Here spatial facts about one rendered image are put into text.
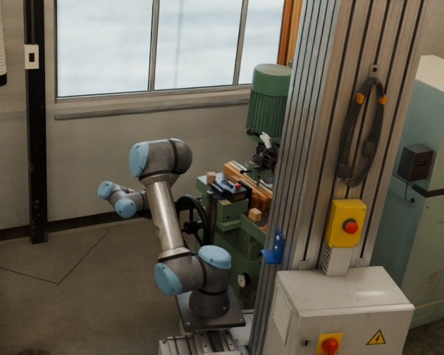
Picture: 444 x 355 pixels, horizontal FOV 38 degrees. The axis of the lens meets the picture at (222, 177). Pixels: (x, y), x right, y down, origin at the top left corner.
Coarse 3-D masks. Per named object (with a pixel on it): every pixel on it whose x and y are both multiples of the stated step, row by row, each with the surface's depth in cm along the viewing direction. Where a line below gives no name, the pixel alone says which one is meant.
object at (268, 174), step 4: (248, 168) 292; (252, 168) 289; (252, 172) 290; (256, 172) 288; (260, 172) 289; (264, 172) 291; (268, 172) 292; (248, 176) 293; (252, 176) 290; (256, 176) 289; (260, 176) 291; (264, 176) 292; (268, 176) 293; (272, 176) 295; (256, 180) 290
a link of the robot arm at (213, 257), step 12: (204, 252) 225; (216, 252) 226; (204, 264) 222; (216, 264) 222; (228, 264) 225; (204, 276) 221; (216, 276) 223; (228, 276) 229; (204, 288) 227; (216, 288) 226
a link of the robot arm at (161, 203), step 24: (144, 144) 224; (168, 144) 227; (144, 168) 222; (168, 168) 225; (168, 192) 224; (168, 216) 221; (168, 240) 220; (168, 264) 217; (192, 264) 220; (168, 288) 216; (192, 288) 220
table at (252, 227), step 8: (216, 176) 312; (224, 176) 313; (200, 184) 307; (208, 184) 304; (248, 208) 287; (240, 216) 283; (264, 216) 282; (216, 224) 282; (224, 224) 279; (232, 224) 280; (240, 224) 283; (248, 224) 279; (256, 224) 276; (264, 224) 276; (248, 232) 280; (256, 232) 275; (264, 232) 270; (264, 240) 271
